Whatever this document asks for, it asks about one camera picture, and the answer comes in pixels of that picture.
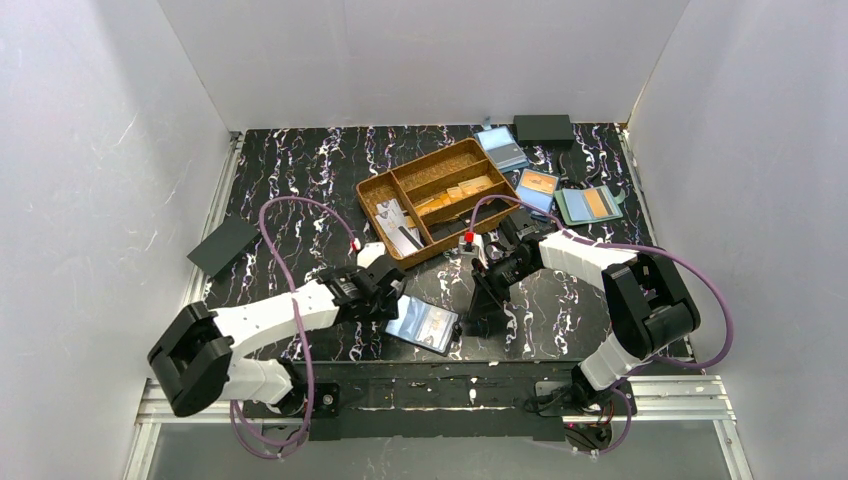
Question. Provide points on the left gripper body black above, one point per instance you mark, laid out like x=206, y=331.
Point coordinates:
x=387, y=294

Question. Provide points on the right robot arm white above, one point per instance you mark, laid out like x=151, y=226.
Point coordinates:
x=649, y=305

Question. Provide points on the light blue card holder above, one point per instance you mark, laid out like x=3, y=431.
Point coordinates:
x=502, y=149

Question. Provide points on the white cards in tray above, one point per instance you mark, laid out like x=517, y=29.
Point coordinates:
x=399, y=229

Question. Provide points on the black leather card holder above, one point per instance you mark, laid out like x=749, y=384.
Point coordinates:
x=424, y=325

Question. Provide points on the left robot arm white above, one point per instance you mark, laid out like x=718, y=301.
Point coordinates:
x=203, y=356

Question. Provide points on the black box at back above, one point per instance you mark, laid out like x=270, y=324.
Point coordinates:
x=544, y=129

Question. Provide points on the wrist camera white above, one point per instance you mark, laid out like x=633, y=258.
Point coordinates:
x=369, y=253
x=472, y=245

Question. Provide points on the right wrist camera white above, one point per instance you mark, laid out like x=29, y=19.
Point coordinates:
x=472, y=245

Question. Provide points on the black cards in tray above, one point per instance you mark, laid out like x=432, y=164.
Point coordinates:
x=443, y=229

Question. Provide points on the tan cards in tray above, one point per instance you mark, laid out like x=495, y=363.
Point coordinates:
x=453, y=194

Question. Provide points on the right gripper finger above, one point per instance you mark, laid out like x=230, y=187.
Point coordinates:
x=487, y=303
x=482, y=286

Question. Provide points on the brown woven organizer tray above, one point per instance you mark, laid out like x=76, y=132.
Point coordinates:
x=434, y=172

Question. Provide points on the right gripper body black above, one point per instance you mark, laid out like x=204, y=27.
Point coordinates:
x=489, y=271

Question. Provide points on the blue card holder orange card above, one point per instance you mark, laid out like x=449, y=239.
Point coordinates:
x=537, y=189

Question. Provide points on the dark grey card case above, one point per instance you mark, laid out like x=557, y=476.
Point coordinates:
x=223, y=246

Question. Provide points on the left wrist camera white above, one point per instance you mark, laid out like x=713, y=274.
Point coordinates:
x=369, y=253

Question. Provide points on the green card wallet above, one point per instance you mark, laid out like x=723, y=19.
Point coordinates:
x=588, y=206

